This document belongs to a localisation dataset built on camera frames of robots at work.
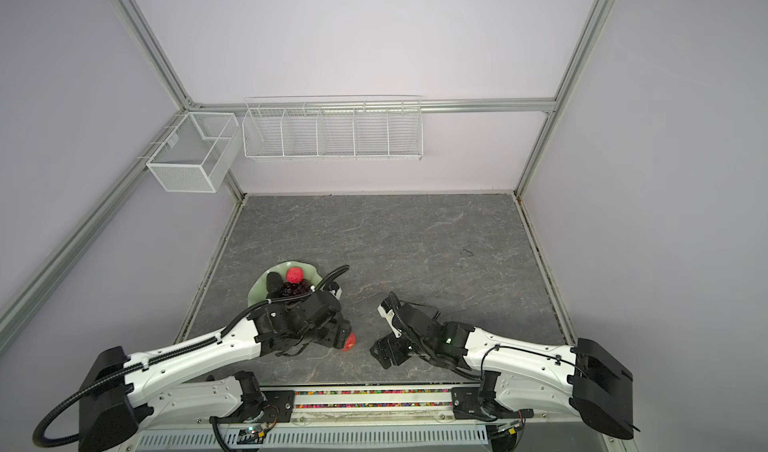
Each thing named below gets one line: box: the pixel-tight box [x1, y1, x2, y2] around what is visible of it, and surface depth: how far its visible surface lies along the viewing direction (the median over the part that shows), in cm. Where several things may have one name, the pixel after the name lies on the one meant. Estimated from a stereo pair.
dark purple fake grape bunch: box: [281, 280, 312, 297], surface depth 91 cm
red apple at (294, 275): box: [285, 266, 305, 284], surface depth 92 cm
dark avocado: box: [266, 272, 284, 296], surface depth 93 cm
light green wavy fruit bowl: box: [248, 260, 323, 308], surface depth 94 cm
